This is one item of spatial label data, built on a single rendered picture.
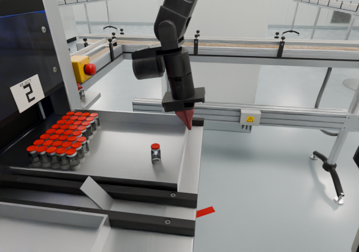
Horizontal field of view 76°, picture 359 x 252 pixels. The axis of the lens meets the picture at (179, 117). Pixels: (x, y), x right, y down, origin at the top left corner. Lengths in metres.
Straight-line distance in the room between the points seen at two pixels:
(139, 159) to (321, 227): 1.35
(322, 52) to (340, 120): 0.48
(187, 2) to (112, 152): 0.37
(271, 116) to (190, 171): 1.13
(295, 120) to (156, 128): 1.15
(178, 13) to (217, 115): 1.12
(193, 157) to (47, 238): 0.32
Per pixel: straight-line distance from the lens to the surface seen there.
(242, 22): 1.97
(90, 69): 0.80
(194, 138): 0.62
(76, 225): 0.46
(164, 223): 0.41
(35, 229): 0.49
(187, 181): 0.50
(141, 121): 0.69
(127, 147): 0.60
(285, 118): 1.63
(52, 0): 0.73
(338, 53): 1.52
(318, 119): 1.69
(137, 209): 0.46
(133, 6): 8.91
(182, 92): 0.53
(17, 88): 0.61
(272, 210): 1.68
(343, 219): 1.83
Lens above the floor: 1.23
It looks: 30 degrees down
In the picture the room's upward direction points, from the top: straight up
